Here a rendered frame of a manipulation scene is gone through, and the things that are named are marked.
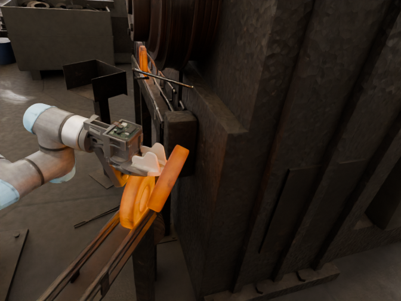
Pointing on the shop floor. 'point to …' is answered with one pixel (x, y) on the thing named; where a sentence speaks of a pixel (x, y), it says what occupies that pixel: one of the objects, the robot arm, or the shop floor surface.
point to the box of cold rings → (56, 34)
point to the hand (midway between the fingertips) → (168, 172)
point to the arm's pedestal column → (10, 258)
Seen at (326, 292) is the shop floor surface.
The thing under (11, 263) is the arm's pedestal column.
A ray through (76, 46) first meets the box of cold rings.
